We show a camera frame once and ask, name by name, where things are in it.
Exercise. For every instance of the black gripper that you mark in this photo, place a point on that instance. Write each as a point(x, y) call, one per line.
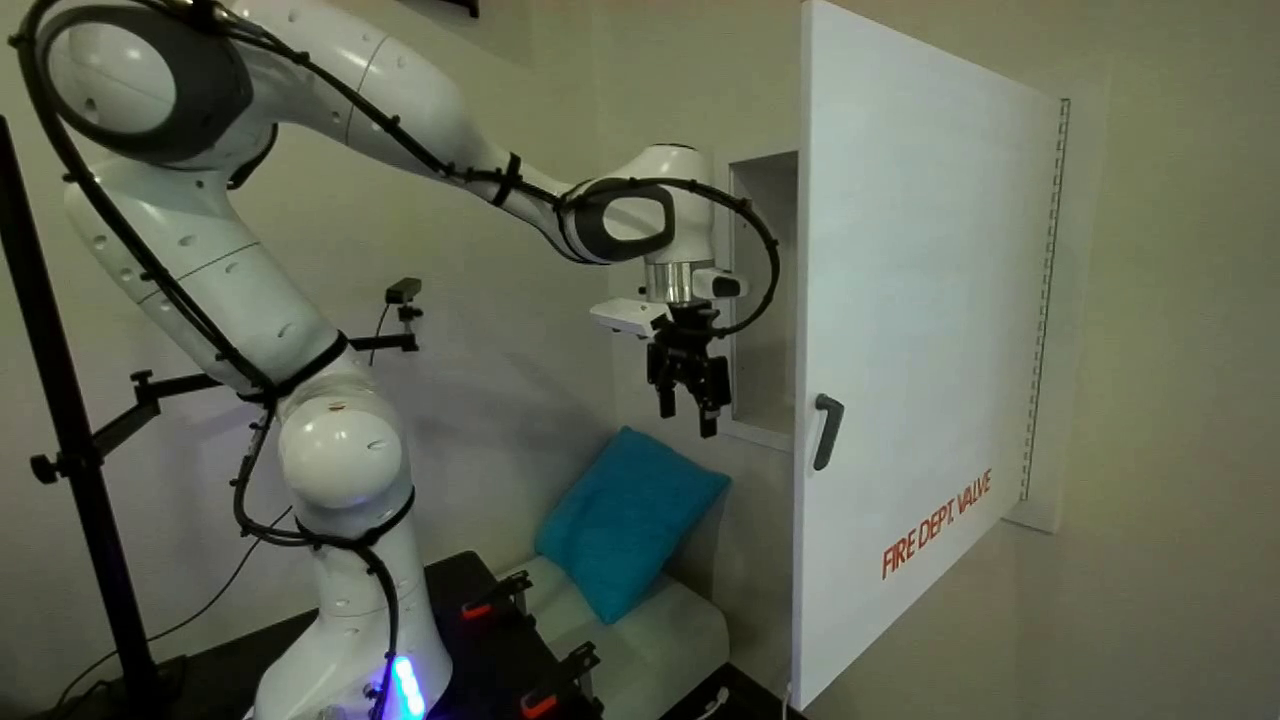
point(684, 346)

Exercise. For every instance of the white fire dept valve door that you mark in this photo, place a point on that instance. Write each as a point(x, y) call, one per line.
point(921, 334)

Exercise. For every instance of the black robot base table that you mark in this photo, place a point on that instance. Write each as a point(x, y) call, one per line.
point(485, 660)

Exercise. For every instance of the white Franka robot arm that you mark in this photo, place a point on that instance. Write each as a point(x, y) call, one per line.
point(200, 266)

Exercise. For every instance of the metal door piano hinge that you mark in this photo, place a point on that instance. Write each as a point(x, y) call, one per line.
point(1046, 293)

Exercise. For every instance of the teal pillow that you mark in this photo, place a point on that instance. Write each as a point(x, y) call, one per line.
point(627, 520)

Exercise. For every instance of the white cushioned seat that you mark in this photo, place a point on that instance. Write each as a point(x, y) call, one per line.
point(652, 652)

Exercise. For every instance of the orange black clamp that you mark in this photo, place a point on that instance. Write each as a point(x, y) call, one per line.
point(540, 704)
point(477, 614)

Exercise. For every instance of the black tripod stand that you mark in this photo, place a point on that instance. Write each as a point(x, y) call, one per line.
point(72, 453)

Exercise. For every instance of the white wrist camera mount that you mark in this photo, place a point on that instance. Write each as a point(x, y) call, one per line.
point(627, 320)

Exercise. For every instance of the white wall cabinet frame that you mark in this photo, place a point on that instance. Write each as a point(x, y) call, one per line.
point(764, 266)

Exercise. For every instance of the small black stand camera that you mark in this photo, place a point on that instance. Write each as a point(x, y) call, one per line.
point(401, 290)

